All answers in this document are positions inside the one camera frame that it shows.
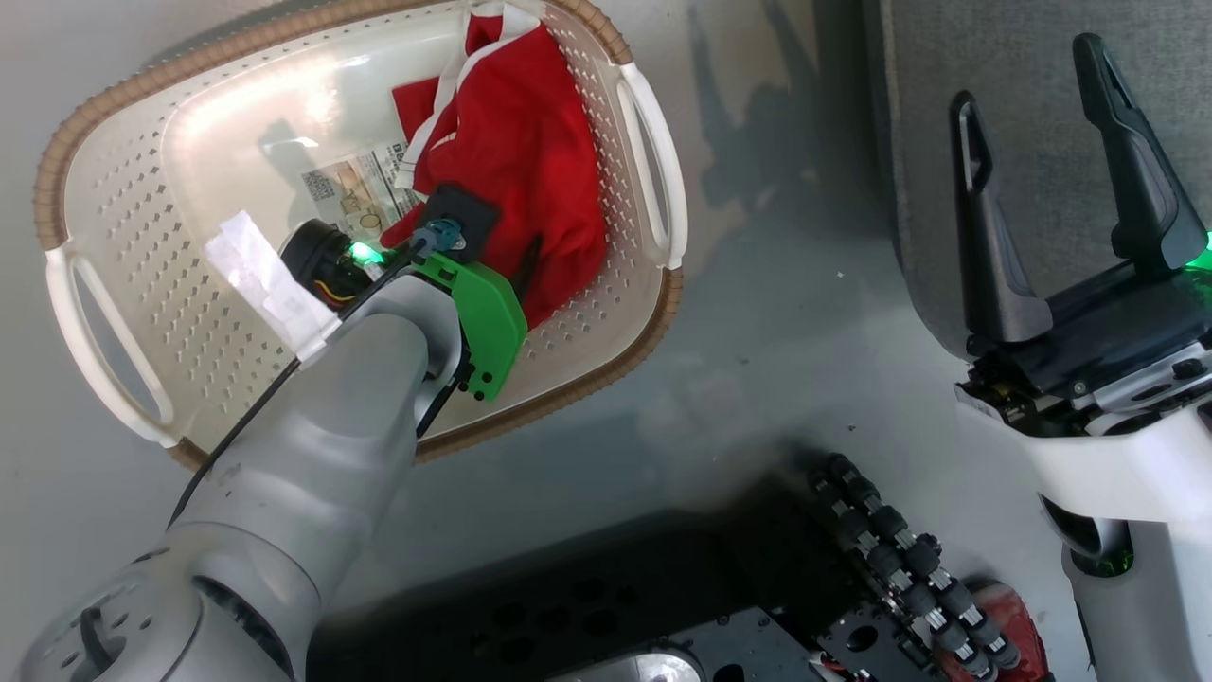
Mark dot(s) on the printed label sticker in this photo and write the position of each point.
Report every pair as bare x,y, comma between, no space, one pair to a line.
350,194

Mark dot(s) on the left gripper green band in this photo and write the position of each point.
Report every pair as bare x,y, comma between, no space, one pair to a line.
488,322

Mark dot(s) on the cream perforated laundry basket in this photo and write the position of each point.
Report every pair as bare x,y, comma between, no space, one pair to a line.
189,170

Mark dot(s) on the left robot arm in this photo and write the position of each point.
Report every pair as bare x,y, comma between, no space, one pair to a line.
312,474

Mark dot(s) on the red cloth garment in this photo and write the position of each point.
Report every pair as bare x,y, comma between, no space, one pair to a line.
530,161

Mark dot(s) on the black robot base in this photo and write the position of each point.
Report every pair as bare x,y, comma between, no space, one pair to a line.
587,606

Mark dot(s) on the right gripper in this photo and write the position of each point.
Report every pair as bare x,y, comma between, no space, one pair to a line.
1127,332

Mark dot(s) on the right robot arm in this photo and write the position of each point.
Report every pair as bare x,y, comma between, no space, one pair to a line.
1136,540

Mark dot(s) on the white tape tag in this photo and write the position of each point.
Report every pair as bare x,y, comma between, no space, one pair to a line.
265,284

